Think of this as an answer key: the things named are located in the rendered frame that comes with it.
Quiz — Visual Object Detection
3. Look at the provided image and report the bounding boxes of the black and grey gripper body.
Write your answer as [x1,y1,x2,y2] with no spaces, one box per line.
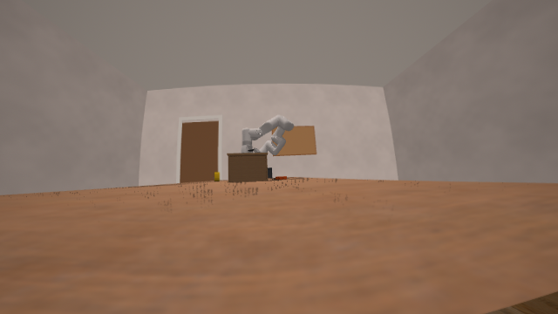
[241,145,253,153]

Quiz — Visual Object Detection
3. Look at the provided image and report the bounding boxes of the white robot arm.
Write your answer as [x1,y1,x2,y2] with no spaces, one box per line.
[242,115,294,155]

